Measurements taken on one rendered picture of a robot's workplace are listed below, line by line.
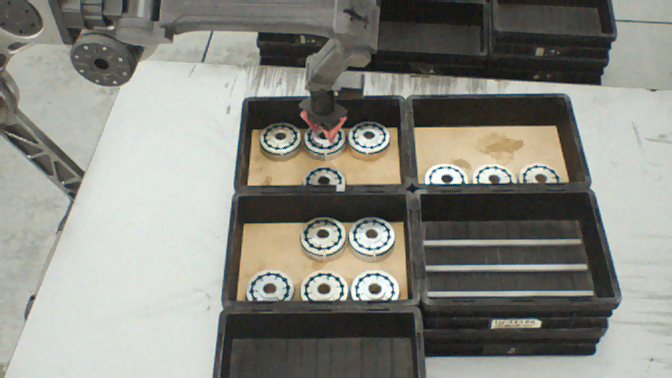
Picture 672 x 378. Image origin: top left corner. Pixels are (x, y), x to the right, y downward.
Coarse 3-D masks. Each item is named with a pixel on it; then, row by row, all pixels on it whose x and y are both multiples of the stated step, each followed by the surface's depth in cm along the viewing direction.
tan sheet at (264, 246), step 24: (264, 240) 183; (288, 240) 182; (240, 264) 179; (264, 264) 178; (288, 264) 178; (312, 264) 178; (336, 264) 178; (360, 264) 178; (384, 264) 178; (240, 288) 175
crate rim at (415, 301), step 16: (240, 192) 179; (256, 192) 179; (272, 192) 179; (288, 192) 178; (304, 192) 178; (320, 192) 179; (336, 192) 178; (352, 192) 178; (368, 192) 179; (384, 192) 178; (400, 192) 178; (416, 256) 167; (224, 272) 165; (416, 272) 164; (224, 288) 163; (416, 288) 162; (224, 304) 160; (240, 304) 160; (256, 304) 160; (272, 304) 160; (288, 304) 160; (304, 304) 160; (320, 304) 160; (336, 304) 160; (352, 304) 160; (368, 304) 160; (384, 304) 160; (400, 304) 160; (416, 304) 160
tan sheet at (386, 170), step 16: (256, 144) 202; (256, 160) 198; (272, 160) 198; (288, 160) 198; (304, 160) 198; (336, 160) 198; (352, 160) 198; (368, 160) 197; (384, 160) 197; (256, 176) 195; (272, 176) 195; (288, 176) 195; (352, 176) 194; (368, 176) 194; (384, 176) 194
